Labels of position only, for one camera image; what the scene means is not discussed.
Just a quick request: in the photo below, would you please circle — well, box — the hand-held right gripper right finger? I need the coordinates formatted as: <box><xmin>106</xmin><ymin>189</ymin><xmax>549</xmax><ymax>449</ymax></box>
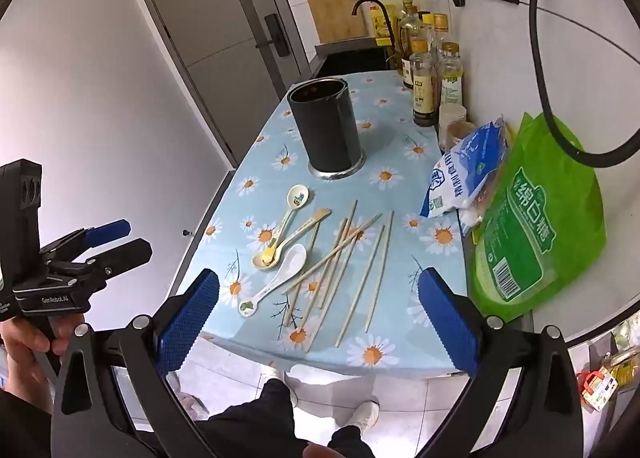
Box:
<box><xmin>417</xmin><ymin>267</ymin><xmax>586</xmax><ymax>458</ymax></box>

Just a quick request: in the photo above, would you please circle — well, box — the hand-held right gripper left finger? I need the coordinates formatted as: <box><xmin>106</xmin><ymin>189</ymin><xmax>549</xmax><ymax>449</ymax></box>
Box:
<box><xmin>50</xmin><ymin>268</ymin><xmax>221</xmax><ymax>458</ymax></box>

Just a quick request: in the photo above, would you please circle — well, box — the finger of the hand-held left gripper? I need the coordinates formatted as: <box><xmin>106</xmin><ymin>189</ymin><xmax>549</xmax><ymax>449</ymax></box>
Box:
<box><xmin>55</xmin><ymin>238</ymin><xmax>153</xmax><ymax>284</ymax></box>
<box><xmin>41</xmin><ymin>219</ymin><xmax>132</xmax><ymax>261</ymax></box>

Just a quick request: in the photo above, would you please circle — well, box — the white ceramic spoon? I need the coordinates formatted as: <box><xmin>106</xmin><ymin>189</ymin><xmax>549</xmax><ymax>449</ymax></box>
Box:
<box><xmin>238</xmin><ymin>244</ymin><xmax>307</xmax><ymax>318</ymax></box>

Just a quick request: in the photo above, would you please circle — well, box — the pile of wooden chopsticks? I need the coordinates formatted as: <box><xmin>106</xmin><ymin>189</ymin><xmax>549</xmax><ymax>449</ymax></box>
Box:
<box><xmin>280</xmin><ymin>199</ymin><xmax>396</xmax><ymax>353</ymax></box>

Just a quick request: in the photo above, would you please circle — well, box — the wooden spoon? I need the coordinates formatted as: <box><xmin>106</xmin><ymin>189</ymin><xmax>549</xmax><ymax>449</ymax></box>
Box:
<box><xmin>252</xmin><ymin>208</ymin><xmax>332</xmax><ymax>270</ymax></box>

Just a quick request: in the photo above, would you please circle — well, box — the cream spoon with blue print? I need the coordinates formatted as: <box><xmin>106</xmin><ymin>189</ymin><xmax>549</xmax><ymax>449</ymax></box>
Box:
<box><xmin>267</xmin><ymin>184</ymin><xmax>311</xmax><ymax>254</ymax></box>

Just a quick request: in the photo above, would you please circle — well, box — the black cylindrical utensil holder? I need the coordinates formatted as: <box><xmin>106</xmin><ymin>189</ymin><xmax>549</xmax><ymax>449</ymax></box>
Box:
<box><xmin>286</xmin><ymin>78</ymin><xmax>367</xmax><ymax>181</ymax></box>

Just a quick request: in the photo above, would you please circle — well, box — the person's left forearm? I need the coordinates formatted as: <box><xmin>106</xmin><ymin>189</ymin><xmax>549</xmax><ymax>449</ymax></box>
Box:
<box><xmin>0</xmin><ymin>388</ymin><xmax>58</xmax><ymax>458</ymax></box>

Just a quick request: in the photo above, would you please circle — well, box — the person's left hand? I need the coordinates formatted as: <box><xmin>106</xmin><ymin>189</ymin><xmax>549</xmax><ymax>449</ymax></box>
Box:
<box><xmin>0</xmin><ymin>315</ymin><xmax>86</xmax><ymax>389</ymax></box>

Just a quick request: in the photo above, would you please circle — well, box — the person's left white shoe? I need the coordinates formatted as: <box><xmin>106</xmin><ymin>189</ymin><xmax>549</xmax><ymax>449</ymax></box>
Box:
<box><xmin>260</xmin><ymin>365</ymin><xmax>299</xmax><ymax>406</ymax></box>

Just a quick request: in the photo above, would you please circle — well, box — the person's white shoe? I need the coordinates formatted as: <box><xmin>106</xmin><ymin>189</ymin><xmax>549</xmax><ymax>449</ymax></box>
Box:
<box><xmin>345</xmin><ymin>400</ymin><xmax>380</xmax><ymax>431</ymax></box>
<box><xmin>260</xmin><ymin>365</ymin><xmax>299</xmax><ymax>406</ymax></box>

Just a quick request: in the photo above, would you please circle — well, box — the clear plastic bag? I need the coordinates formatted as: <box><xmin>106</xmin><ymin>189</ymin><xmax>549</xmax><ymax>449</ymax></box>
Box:
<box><xmin>457</xmin><ymin>173</ymin><xmax>506</xmax><ymax>239</ymax></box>

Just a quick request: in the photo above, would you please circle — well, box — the person's left leg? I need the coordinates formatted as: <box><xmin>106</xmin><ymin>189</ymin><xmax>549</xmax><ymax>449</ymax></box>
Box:
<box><xmin>195</xmin><ymin>378</ymin><xmax>307</xmax><ymax>458</ymax></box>

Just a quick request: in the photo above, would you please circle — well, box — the person's leg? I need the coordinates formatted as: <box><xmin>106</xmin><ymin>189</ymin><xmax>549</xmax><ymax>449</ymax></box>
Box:
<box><xmin>327</xmin><ymin>425</ymin><xmax>376</xmax><ymax>458</ymax></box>
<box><xmin>195</xmin><ymin>378</ymin><xmax>307</xmax><ymax>458</ymax></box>

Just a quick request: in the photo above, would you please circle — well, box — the person's right white shoe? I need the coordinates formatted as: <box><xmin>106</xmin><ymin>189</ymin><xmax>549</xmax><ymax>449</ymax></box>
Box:
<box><xmin>345</xmin><ymin>400</ymin><xmax>380</xmax><ymax>431</ymax></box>

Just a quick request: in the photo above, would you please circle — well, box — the blue daisy print tablecloth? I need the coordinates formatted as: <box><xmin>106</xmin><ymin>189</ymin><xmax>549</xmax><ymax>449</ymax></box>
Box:
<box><xmin>172</xmin><ymin>70</ymin><xmax>468</xmax><ymax>379</ymax></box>

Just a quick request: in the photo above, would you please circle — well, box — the green sugar bag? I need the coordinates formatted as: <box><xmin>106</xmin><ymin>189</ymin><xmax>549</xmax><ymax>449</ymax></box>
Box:
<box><xmin>470</xmin><ymin>112</ymin><xmax>608</xmax><ymax>321</ymax></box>

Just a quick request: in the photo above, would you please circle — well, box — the blue and white salt bag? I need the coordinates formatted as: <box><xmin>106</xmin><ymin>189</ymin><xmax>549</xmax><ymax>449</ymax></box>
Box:
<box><xmin>420</xmin><ymin>115</ymin><xmax>508</xmax><ymax>219</ymax></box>

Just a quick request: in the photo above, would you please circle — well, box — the person's right leg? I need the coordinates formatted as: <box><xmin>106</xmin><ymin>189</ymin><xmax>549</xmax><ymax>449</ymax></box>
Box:
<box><xmin>327</xmin><ymin>425</ymin><xmax>376</xmax><ymax>458</ymax></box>

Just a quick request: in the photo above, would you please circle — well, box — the red and yellow package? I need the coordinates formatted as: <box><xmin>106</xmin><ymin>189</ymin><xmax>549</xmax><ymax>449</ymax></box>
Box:
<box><xmin>575</xmin><ymin>367</ymin><xmax>619</xmax><ymax>413</ymax></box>

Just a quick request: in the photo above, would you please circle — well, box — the grey door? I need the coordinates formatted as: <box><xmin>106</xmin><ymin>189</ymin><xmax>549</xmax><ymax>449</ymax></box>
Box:
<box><xmin>129</xmin><ymin>0</ymin><xmax>311</xmax><ymax>169</ymax></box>

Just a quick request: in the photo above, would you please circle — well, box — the dark sauce bottle yellow label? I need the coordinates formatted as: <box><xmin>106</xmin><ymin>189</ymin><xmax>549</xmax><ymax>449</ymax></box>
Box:
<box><xmin>410</xmin><ymin>40</ymin><xmax>439</xmax><ymax>128</ymax></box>

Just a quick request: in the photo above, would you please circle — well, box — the oil bottle green label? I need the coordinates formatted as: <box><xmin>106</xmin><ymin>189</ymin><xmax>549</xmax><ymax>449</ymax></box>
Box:
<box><xmin>439</xmin><ymin>42</ymin><xmax>466</xmax><ymax>109</ymax></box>

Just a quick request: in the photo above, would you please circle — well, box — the dark kitchen sink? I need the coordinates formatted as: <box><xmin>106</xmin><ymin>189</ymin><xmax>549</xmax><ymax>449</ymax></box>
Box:
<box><xmin>312</xmin><ymin>38</ymin><xmax>401</xmax><ymax>79</ymax></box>

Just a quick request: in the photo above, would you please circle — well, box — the tall clear oil bottle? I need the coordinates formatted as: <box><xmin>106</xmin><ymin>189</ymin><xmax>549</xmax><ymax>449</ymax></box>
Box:
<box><xmin>399</xmin><ymin>0</ymin><xmax>424</xmax><ymax>59</ymax></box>

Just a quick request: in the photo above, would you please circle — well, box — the yellow carton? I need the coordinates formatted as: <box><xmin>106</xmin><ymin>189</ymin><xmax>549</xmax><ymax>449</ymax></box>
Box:
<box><xmin>369</xmin><ymin>3</ymin><xmax>396</xmax><ymax>47</ymax></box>

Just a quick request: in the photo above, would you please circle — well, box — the black faucet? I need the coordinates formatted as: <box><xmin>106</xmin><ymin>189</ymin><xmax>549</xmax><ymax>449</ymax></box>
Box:
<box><xmin>351</xmin><ymin>0</ymin><xmax>397</xmax><ymax>59</ymax></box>

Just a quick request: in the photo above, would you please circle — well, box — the wooden cutting board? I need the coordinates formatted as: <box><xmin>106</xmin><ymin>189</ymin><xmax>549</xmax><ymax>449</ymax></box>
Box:
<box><xmin>302</xmin><ymin>0</ymin><xmax>369</xmax><ymax>45</ymax></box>

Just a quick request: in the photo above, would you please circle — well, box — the black door lock handle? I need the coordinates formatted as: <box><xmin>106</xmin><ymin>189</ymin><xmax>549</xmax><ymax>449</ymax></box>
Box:
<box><xmin>255</xmin><ymin>13</ymin><xmax>291</xmax><ymax>57</ymax></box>

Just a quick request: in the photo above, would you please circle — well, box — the thick black cable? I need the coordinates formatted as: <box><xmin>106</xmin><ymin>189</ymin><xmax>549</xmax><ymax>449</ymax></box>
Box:
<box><xmin>525</xmin><ymin>0</ymin><xmax>640</xmax><ymax>169</ymax></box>

